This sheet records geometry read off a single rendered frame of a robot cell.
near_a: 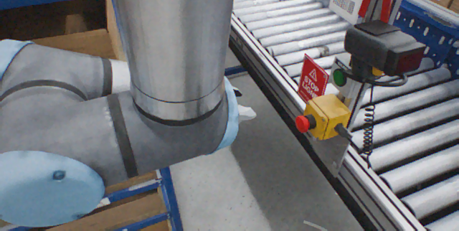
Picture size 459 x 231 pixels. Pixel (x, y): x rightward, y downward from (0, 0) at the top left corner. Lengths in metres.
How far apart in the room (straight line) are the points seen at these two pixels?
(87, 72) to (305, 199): 1.32
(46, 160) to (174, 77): 0.13
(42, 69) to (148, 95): 0.16
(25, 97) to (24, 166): 0.08
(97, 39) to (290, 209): 1.18
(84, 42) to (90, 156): 0.39
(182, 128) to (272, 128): 1.58
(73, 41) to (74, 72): 0.27
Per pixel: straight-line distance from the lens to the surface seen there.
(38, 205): 0.32
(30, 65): 0.39
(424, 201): 0.78
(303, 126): 0.68
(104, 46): 0.67
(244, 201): 1.53
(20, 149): 0.30
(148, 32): 0.21
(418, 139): 0.90
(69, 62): 0.41
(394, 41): 0.52
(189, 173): 1.63
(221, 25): 0.22
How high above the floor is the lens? 1.33
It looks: 42 degrees down
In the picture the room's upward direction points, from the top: straight up
